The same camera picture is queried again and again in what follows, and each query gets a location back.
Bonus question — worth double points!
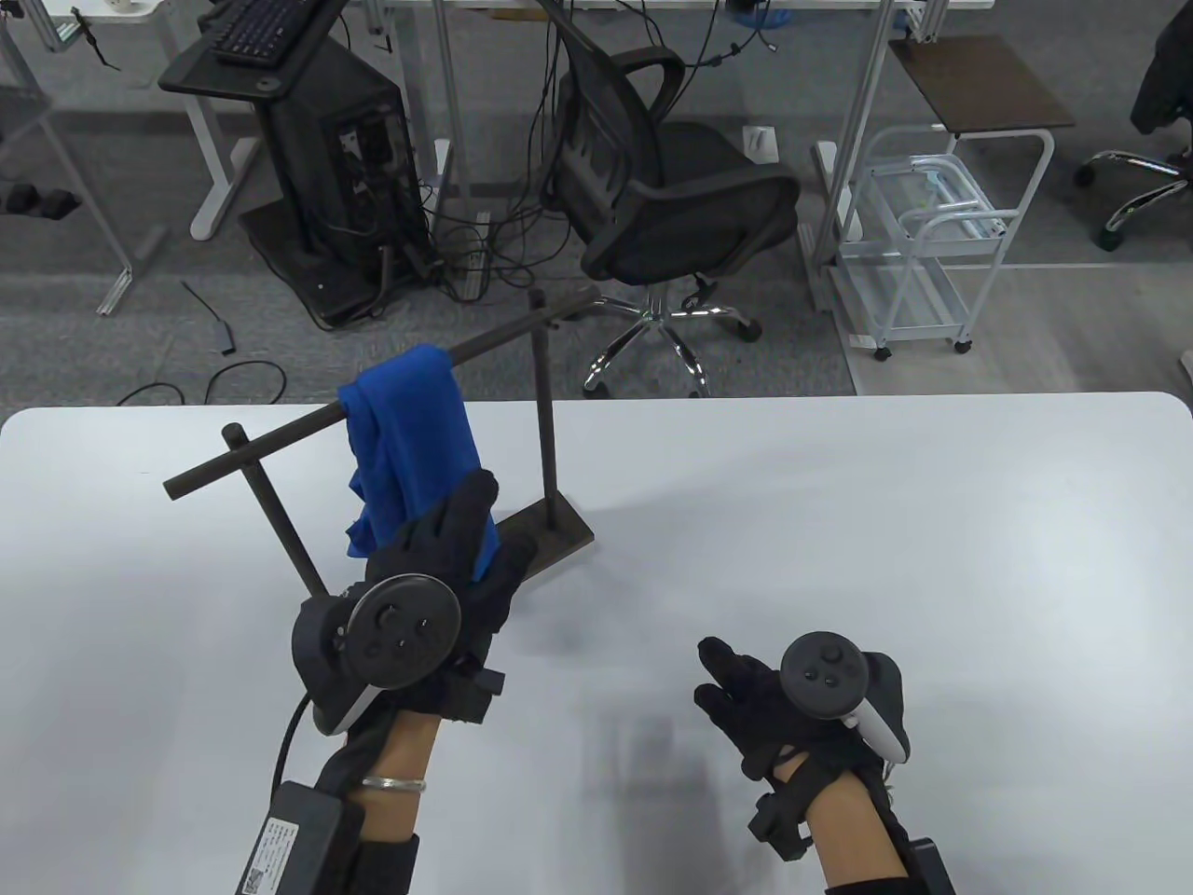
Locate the office chair with chrome base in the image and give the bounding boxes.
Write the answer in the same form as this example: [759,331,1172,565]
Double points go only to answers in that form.
[1076,17,1193,254]

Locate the dark metal hanging rack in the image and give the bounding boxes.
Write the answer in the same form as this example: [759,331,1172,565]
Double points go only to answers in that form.
[162,285,597,599]

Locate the brown top side table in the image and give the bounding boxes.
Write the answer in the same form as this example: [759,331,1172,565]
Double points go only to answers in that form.
[888,36,1076,133]

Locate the black looped floor cable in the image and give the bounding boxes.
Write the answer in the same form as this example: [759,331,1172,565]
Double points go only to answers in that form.
[116,361,289,407]

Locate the black dumbbells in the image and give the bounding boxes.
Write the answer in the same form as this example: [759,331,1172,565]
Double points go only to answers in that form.
[0,181,81,222]

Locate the white power strip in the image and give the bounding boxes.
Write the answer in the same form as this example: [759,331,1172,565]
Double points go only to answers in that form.
[453,209,492,301]

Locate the black wrist strap bracket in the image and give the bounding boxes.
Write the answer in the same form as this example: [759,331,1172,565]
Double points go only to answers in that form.
[453,656,509,725]
[747,791,814,861]

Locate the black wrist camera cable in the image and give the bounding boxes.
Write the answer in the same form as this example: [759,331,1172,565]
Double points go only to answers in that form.
[269,694,315,793]

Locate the blue cloth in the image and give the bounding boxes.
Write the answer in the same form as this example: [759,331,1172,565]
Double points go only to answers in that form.
[336,344,501,581]

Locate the white wire trolley cart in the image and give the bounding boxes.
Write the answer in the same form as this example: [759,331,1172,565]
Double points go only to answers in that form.
[832,125,1056,362]

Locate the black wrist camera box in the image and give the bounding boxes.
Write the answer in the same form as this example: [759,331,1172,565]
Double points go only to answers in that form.
[908,837,957,895]
[237,780,366,895]

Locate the black adapter with cable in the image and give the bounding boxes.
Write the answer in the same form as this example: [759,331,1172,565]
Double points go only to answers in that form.
[180,280,236,357]

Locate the black keyboard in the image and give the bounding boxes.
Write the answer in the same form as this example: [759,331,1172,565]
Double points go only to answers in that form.
[213,0,329,66]

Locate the white desk leg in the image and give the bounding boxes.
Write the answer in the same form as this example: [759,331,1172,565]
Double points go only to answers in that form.
[807,0,919,314]
[140,0,245,240]

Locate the tangle of black cables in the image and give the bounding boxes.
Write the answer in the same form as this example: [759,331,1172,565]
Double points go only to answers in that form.
[410,0,597,309]

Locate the person's left hand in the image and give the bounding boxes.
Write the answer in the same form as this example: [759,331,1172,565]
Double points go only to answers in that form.
[363,469,539,721]

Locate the black round controller with white grip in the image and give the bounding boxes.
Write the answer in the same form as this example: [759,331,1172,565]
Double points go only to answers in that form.
[291,572,464,739]
[779,631,911,767]

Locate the aluminium frame stand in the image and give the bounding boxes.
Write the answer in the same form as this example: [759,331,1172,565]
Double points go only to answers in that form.
[0,0,133,316]

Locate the black computer tower stand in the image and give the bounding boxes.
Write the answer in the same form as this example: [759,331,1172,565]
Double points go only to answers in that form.
[158,0,435,331]

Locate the black mesh office chair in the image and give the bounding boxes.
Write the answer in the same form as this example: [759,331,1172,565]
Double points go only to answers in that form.
[543,41,802,399]

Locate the person's right forearm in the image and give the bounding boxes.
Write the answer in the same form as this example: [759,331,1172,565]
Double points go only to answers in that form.
[800,764,933,895]

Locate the person's left forearm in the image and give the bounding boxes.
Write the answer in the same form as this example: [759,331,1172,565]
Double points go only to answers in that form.
[317,712,441,895]

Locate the person's right hand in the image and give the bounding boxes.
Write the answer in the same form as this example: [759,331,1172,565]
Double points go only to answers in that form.
[693,637,907,795]

